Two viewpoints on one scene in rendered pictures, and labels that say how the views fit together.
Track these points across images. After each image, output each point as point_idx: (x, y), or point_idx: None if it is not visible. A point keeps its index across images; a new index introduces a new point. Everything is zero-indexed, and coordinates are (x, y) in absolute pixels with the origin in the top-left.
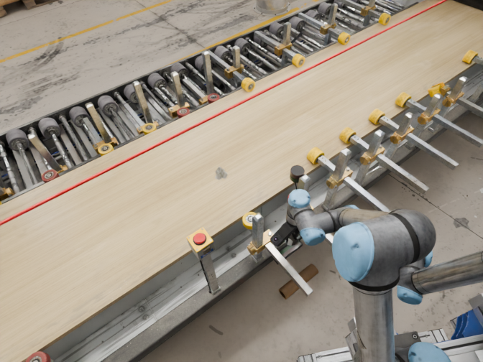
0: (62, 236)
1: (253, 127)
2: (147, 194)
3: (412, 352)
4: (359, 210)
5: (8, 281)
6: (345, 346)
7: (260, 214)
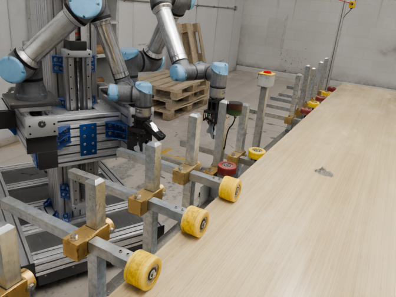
0: (375, 133)
1: (356, 225)
2: (363, 154)
3: (137, 50)
4: (178, 40)
5: (366, 121)
6: (115, 274)
7: (245, 105)
